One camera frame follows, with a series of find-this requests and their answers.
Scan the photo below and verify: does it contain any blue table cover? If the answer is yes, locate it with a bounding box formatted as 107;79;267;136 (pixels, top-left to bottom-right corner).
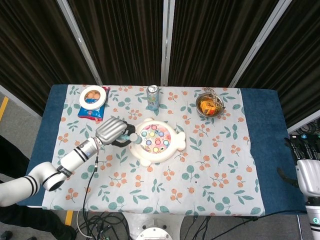
24;84;307;215

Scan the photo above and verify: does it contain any blue snack bag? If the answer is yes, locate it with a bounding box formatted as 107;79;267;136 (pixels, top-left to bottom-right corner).
77;86;111;123

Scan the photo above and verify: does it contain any grey partition post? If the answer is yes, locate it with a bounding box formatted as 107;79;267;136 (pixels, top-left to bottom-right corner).
228;0;293;88
56;0;103;86
159;0;175;87

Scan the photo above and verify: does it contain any dark pleated curtain panel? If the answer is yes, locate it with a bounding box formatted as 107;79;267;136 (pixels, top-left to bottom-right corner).
234;0;320;128
167;0;283;87
0;0;99;116
67;0;166;86

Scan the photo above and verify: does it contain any floral tablecloth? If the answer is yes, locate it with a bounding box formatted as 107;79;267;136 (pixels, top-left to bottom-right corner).
41;84;266;217

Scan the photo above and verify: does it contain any steel bowl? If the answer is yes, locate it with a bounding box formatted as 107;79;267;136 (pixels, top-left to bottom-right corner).
195;92;225;117

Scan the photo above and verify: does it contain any light blue toy hammer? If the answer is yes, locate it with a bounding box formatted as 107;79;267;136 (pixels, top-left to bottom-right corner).
117;133;143;146

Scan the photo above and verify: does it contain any black box with green lights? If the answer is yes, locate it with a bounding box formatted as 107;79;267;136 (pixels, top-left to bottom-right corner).
288;132;320;161

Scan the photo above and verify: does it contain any long black floor cable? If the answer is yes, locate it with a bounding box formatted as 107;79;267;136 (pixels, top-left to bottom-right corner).
192;208;307;240

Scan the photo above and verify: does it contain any grey partition rail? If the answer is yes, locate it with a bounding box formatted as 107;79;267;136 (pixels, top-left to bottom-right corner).
286;115;320;135
0;84;43;119

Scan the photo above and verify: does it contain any braided rope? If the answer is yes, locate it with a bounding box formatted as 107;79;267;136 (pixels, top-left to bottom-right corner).
202;87;226;111

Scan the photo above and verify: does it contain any light blue drink can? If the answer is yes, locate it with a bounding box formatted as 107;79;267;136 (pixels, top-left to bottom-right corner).
146;84;160;111

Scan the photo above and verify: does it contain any fish-shaped toy board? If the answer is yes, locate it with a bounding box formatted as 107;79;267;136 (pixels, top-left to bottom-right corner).
127;117;187;167

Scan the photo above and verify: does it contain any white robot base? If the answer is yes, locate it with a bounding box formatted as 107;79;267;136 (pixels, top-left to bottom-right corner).
123;211;187;240

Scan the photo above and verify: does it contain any orange toy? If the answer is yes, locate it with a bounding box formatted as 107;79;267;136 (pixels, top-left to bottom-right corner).
199;99;218;115

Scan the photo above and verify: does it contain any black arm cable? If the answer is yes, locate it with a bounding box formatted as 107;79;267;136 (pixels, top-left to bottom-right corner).
81;138;101;226

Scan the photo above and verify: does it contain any black floor cable bundle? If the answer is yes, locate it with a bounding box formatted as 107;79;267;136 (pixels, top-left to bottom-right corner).
74;211;133;240

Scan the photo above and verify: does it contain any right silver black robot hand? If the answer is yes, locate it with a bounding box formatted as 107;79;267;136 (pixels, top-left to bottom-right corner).
276;136;320;199

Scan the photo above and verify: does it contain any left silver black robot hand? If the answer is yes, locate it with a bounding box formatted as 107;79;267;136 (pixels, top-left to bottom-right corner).
95;116;138;149

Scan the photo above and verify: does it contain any white tape roll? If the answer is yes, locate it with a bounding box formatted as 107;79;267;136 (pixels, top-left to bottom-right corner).
78;85;108;110

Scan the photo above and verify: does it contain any person in black clothes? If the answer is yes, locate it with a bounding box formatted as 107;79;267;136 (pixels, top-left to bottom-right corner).
0;134;77;240

